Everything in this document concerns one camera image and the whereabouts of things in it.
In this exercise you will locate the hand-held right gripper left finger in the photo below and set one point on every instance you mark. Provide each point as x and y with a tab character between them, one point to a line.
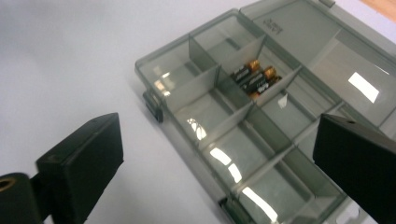
84	165

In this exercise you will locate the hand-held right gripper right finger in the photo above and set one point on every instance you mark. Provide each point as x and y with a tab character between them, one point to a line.
358	165

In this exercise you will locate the transparent grey storage box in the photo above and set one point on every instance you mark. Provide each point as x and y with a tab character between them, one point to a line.
249	149

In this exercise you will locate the black and copper battery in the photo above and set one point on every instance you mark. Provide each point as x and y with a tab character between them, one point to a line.
264	89
260	79
246	71

